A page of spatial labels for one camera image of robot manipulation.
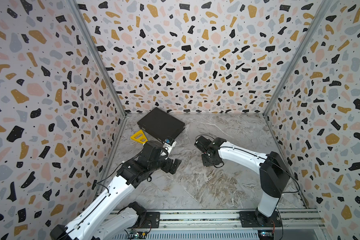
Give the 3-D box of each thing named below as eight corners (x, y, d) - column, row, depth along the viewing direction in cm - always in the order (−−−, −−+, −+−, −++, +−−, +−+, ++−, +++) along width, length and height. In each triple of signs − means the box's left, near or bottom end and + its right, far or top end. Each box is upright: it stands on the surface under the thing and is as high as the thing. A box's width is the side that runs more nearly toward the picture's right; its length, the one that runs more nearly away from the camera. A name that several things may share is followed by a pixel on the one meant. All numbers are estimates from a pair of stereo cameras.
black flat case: (138, 127, 115) (135, 122, 111) (157, 112, 127) (156, 106, 122) (166, 146, 104) (165, 141, 99) (185, 128, 115) (185, 122, 111)
